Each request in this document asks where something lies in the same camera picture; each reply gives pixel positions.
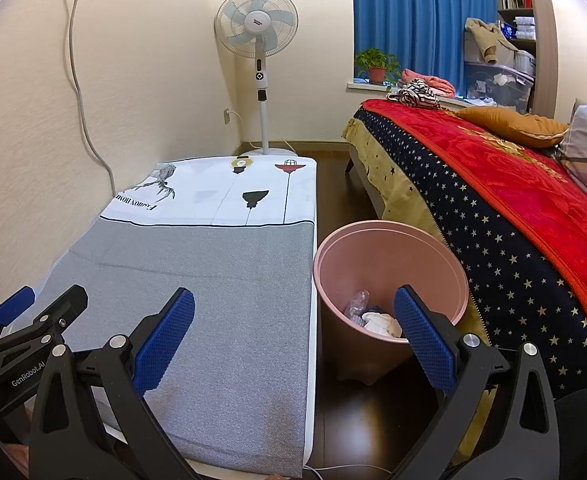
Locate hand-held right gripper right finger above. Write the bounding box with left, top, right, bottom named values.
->
left=393, top=285, right=561, bottom=480

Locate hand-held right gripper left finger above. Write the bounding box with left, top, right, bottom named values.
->
left=27, top=287, right=196, bottom=480

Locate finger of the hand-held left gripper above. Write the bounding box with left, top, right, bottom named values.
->
left=0, top=287, right=37, bottom=336
left=3, top=285, right=90, bottom=346

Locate white paper towel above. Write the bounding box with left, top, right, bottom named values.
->
left=361, top=311, right=405, bottom=339

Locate clear plastic bag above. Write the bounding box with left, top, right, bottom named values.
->
left=343, top=290, right=375, bottom=319

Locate pink plastic bin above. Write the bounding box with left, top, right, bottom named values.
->
left=313, top=220, right=471, bottom=387

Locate grey and white printed mat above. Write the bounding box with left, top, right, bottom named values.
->
left=48, top=156, right=319, bottom=479

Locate star print bed blanket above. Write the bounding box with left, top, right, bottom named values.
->
left=342, top=105, right=587, bottom=461

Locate red blanket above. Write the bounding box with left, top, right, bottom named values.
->
left=362, top=97, right=587, bottom=357

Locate orange pillow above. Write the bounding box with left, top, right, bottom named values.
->
left=454, top=105, right=571, bottom=149

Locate black and white striped cloth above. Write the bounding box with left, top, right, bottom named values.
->
left=386, top=79, right=442, bottom=111

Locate pink cloth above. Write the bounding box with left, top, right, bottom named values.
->
left=401, top=67, right=457, bottom=100

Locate white windowsill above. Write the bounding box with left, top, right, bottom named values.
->
left=346, top=79, right=474, bottom=109

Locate clear plastic storage box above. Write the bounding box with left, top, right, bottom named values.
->
left=462, top=60, right=535, bottom=114

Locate potted green plant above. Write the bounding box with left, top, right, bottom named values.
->
left=353, top=47, right=403, bottom=86

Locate silver pot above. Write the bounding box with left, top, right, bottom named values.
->
left=516, top=49, right=537, bottom=76

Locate beige coat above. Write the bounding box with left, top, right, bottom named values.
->
left=463, top=16, right=519, bottom=66

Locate blue curtain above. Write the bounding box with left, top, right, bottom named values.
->
left=351, top=0, right=497, bottom=94

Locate stack of white packets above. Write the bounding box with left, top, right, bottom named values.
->
left=498, top=16, right=537, bottom=41

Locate white standing fan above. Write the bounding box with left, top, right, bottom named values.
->
left=214, top=0, right=301, bottom=159

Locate wooden bookshelf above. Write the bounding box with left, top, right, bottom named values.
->
left=493, top=0, right=540, bottom=72

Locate white power cord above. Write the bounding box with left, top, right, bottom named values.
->
left=303, top=464, right=392, bottom=479

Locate dark bed frame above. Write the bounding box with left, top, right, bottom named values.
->
left=346, top=142, right=389, bottom=207

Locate grey wall cable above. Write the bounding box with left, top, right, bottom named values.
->
left=66, top=0, right=117, bottom=197

